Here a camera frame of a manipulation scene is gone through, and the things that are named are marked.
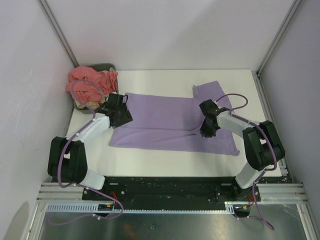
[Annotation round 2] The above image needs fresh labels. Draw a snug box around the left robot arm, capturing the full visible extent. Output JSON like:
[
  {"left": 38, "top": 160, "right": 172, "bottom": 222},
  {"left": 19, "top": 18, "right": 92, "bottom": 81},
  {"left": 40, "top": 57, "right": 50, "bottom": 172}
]
[{"left": 47, "top": 93, "right": 133, "bottom": 200}]

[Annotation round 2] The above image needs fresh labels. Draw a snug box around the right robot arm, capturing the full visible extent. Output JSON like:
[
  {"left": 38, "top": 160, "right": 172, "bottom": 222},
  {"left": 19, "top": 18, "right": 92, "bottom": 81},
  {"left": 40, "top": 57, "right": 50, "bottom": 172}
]
[{"left": 199, "top": 99, "right": 285, "bottom": 201}]

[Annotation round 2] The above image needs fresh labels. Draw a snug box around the pink t shirt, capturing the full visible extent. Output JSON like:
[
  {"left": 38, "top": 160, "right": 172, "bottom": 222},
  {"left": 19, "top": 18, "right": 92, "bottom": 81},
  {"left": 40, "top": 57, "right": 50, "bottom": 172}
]
[{"left": 65, "top": 65, "right": 119, "bottom": 103}]

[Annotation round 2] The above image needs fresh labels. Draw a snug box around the aluminium frame post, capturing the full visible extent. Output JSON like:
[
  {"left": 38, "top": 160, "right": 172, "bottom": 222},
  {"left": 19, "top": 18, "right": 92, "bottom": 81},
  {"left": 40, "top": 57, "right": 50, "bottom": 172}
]
[
  {"left": 37, "top": 0, "right": 79, "bottom": 68},
  {"left": 255, "top": 0, "right": 305, "bottom": 78}
]

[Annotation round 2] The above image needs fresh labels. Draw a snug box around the purple t shirt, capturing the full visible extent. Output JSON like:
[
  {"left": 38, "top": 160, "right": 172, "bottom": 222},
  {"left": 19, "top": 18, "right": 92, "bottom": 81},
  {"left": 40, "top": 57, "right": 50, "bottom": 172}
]
[{"left": 109, "top": 81, "right": 240, "bottom": 156}]

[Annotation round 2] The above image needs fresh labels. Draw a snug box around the left aluminium frame post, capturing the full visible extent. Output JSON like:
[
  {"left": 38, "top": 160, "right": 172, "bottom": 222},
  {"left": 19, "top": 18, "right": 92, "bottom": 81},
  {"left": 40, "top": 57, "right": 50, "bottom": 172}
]
[{"left": 37, "top": 0, "right": 79, "bottom": 68}]

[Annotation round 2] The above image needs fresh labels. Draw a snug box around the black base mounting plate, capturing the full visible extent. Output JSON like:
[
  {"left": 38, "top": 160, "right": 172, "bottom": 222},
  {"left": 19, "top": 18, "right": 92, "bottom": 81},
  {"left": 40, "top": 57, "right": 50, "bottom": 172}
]
[{"left": 81, "top": 176, "right": 262, "bottom": 211}]

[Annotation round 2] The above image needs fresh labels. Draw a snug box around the grey slotted cable duct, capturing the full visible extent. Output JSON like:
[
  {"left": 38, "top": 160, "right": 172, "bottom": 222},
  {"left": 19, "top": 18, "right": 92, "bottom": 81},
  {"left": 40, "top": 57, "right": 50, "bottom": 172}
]
[{"left": 44, "top": 201, "right": 238, "bottom": 214}]

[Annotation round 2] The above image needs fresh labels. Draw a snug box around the dark grey plastic bin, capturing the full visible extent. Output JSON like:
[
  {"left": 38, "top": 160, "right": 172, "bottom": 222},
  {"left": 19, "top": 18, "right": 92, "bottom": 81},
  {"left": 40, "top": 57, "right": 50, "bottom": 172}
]
[{"left": 73, "top": 63, "right": 116, "bottom": 115}]

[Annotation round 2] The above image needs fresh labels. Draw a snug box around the right aluminium frame post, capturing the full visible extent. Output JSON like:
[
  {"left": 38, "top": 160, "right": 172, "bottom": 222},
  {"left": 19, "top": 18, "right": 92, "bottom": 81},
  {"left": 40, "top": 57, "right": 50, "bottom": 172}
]
[{"left": 255, "top": 0, "right": 305, "bottom": 78}]

